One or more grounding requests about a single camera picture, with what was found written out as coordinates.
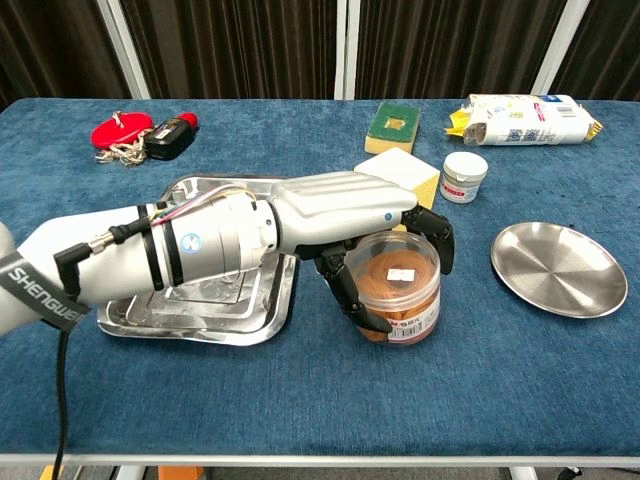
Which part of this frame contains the round steel plate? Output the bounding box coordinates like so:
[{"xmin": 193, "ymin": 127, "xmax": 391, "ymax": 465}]
[{"xmin": 490, "ymin": 221, "xmax": 629, "ymax": 320}]

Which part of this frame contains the yellow foam cube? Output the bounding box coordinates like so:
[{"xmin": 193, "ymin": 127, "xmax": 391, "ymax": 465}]
[{"xmin": 353, "ymin": 146, "xmax": 442, "ymax": 232}]

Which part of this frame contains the black bottle with red cap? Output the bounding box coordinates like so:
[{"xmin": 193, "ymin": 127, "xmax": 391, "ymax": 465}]
[{"xmin": 143, "ymin": 111, "xmax": 200, "ymax": 162}]

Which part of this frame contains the red disc with twine cord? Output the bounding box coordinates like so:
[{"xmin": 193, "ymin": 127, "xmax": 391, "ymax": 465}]
[{"xmin": 90, "ymin": 110, "xmax": 155, "ymax": 167}]

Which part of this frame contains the rectangular steel tray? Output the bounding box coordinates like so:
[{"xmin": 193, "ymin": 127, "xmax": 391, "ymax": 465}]
[{"xmin": 95, "ymin": 173, "xmax": 302, "ymax": 347}]

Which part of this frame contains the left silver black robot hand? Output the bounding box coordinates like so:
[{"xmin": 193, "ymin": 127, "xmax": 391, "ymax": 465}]
[{"xmin": 269, "ymin": 171, "xmax": 457, "ymax": 334}]

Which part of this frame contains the grey table edge frame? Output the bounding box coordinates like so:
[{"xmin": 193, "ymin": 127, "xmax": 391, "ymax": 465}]
[{"xmin": 0, "ymin": 453, "xmax": 640, "ymax": 470}]

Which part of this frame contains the white snack package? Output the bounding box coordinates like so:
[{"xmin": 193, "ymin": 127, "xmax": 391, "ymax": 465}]
[{"xmin": 443, "ymin": 93, "xmax": 604, "ymax": 147}]

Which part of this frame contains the blue table cloth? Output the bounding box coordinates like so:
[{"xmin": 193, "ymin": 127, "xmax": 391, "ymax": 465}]
[{"xmin": 0, "ymin": 97, "xmax": 640, "ymax": 457}]

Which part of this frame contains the white frame post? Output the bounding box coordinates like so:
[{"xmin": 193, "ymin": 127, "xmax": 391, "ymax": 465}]
[
  {"xmin": 96, "ymin": 0, "xmax": 152, "ymax": 100},
  {"xmin": 530, "ymin": 0, "xmax": 592, "ymax": 96},
  {"xmin": 333, "ymin": 0, "xmax": 362, "ymax": 100}
]

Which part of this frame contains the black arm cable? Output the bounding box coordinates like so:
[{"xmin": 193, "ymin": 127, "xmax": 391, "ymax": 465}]
[{"xmin": 51, "ymin": 219, "xmax": 151, "ymax": 480}]

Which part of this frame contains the dark brown curtain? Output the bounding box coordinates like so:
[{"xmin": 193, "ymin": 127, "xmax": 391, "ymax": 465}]
[
  {"xmin": 548, "ymin": 0, "xmax": 640, "ymax": 102},
  {"xmin": 0, "ymin": 0, "xmax": 132, "ymax": 112},
  {"xmin": 119, "ymin": 0, "xmax": 342, "ymax": 100},
  {"xmin": 354, "ymin": 0, "xmax": 570, "ymax": 100}
]

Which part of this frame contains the green yellow sponge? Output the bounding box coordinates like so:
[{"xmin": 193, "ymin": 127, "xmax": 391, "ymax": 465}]
[{"xmin": 363, "ymin": 101, "xmax": 422, "ymax": 156}]

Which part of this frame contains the small white jar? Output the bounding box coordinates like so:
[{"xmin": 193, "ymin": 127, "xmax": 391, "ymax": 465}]
[{"xmin": 439, "ymin": 151, "xmax": 489, "ymax": 205}]

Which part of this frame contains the clear plastic jar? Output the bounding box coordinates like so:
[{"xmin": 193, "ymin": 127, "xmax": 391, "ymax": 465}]
[{"xmin": 343, "ymin": 230, "xmax": 444, "ymax": 346}]

